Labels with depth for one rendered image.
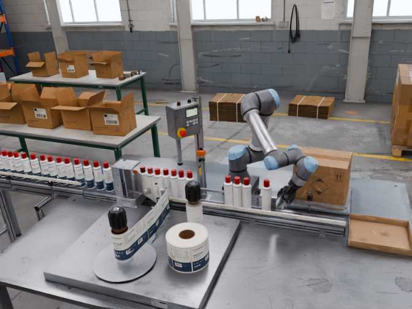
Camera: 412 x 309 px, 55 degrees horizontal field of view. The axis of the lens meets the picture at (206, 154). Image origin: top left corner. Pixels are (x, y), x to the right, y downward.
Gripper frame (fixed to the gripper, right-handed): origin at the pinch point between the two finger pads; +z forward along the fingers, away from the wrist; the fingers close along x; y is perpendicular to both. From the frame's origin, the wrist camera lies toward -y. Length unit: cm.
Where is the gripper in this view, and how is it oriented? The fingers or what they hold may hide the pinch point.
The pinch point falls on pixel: (278, 205)
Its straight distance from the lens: 225.3
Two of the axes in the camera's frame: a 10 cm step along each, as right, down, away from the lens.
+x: 8.4, 5.3, -0.8
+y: -3.4, 4.0, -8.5
